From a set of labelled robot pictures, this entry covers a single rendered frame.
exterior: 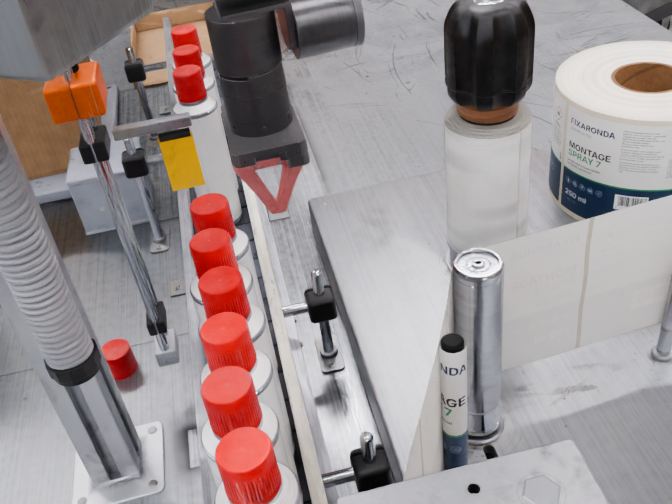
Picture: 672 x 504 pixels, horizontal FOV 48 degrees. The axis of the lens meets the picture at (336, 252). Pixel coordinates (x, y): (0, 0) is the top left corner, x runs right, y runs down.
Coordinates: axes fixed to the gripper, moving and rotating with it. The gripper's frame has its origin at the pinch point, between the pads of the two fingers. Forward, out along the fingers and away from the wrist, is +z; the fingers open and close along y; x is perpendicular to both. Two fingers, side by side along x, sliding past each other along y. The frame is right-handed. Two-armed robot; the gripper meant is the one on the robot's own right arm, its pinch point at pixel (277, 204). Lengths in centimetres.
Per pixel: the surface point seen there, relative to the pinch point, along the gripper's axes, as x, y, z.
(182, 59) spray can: 6.5, 25.4, -6.0
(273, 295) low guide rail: 2.3, -1.0, 10.3
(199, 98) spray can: 5.4, 19.3, -3.6
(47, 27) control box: 10.0, -25.5, -29.2
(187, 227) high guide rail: 9.7, 7.9, 5.7
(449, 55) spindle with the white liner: -17.9, 0.0, -11.7
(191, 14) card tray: 5, 107, 17
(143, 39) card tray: 17, 102, 19
